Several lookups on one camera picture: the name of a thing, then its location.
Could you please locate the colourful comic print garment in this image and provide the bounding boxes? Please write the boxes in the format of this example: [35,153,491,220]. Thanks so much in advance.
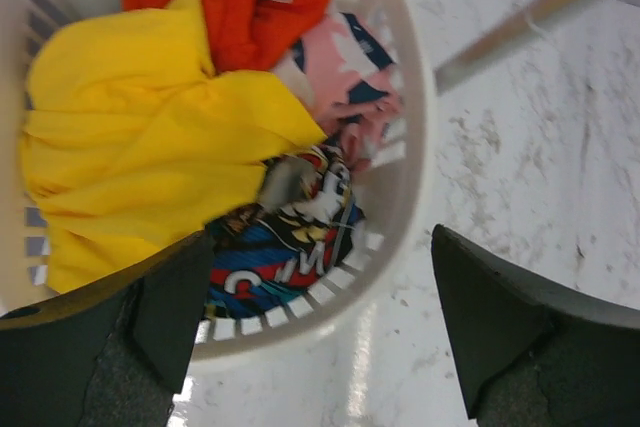
[203,144,365,319]

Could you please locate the white plastic laundry basket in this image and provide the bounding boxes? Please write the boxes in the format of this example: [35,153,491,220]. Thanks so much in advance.
[1,0,438,372]

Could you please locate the silver clothes rack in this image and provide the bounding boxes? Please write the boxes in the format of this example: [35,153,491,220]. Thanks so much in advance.
[434,0,592,94]

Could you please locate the yellow shorts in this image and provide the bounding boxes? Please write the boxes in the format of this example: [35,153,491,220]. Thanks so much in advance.
[20,0,324,294]

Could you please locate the pink patterned garment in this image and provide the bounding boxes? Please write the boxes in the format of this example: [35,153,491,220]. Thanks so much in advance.
[271,12,403,172]

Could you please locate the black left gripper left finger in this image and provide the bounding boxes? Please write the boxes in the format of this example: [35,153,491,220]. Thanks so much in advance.
[1,232,213,426]

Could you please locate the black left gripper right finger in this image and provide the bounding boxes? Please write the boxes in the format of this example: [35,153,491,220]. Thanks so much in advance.
[431,225,639,426]

